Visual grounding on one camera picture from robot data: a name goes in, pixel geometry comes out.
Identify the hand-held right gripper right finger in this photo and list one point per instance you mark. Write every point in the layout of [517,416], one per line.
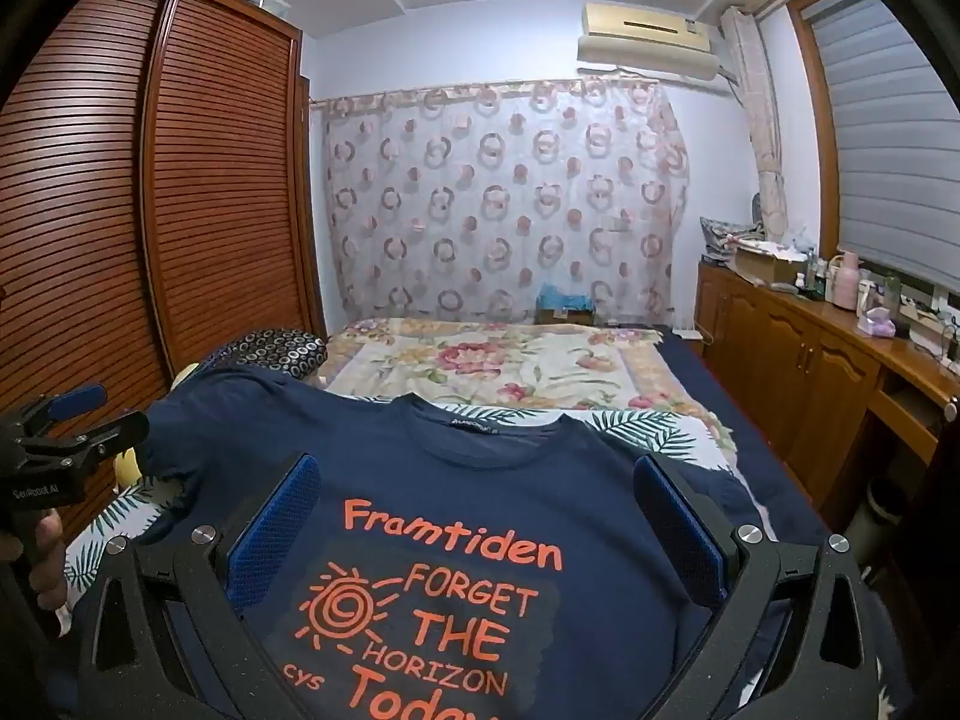
[679,532]

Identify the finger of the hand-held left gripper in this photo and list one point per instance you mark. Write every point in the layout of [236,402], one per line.
[112,429]
[75,398]

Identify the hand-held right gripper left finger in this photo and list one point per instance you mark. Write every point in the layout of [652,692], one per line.
[274,532]

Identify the navy printed t-shirt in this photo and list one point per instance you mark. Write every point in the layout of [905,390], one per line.
[450,480]

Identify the person's left hand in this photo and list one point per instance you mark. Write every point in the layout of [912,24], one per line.
[43,562]

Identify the yellow plush toy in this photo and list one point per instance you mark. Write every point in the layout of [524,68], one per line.
[127,469]

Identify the palm leaf blanket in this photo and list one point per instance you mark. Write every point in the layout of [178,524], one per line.
[645,427]

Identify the navy bed sheet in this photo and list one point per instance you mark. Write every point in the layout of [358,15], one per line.
[720,382]

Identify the white power strip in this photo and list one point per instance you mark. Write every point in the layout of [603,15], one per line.
[686,331]

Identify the white waste bin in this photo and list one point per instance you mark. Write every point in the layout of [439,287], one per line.
[885,521]

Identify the wooden sideboard cabinet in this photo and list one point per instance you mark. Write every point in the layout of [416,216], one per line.
[795,345]

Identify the wooden louvred wardrobe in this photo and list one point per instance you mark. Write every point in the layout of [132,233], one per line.
[225,202]

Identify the cardboard box with blue cloth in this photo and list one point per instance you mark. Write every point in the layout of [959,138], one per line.
[564,307]

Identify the floral blanket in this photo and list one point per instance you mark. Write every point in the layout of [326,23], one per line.
[487,360]

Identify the open cardboard box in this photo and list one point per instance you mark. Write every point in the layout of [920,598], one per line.
[769,264]

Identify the small purple container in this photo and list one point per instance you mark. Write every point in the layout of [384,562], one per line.
[877,324]

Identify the pink thermos bottle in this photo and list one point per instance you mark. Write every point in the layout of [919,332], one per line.
[847,285]

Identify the floral cushion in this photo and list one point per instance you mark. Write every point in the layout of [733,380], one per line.
[724,234]

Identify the circle patterned curtain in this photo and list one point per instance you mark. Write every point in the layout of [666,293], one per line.
[487,202]

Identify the tied beige side curtain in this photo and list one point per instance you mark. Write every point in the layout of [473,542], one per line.
[761,127]

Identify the grey window blind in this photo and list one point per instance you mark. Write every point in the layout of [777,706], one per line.
[885,150]

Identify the clear storage box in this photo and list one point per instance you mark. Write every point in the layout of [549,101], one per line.
[264,3]

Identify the beige air conditioner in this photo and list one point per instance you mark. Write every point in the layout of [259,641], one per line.
[645,41]

